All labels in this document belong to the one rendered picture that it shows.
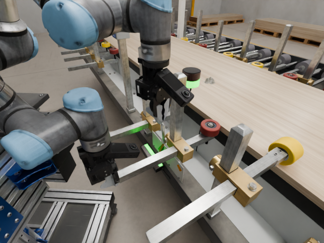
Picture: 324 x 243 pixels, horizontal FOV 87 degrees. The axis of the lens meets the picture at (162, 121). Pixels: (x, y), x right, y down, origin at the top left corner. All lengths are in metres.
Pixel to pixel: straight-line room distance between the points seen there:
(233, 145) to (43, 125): 0.40
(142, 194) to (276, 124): 1.12
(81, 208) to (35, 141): 1.04
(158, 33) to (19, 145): 0.34
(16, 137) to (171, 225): 0.34
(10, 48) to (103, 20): 0.42
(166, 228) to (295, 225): 0.51
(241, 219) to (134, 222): 0.84
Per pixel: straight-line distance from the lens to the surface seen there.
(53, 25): 0.36
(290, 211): 0.78
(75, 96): 0.40
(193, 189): 0.77
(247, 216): 0.87
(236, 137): 0.43
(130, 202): 1.54
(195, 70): 0.58
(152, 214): 1.48
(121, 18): 0.44
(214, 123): 0.75
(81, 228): 1.32
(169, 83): 0.46
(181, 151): 0.66
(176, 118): 0.62
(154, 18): 0.42
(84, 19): 0.34
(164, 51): 0.44
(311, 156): 0.79
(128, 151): 0.52
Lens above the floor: 1.36
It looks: 38 degrees down
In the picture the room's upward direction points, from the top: straight up
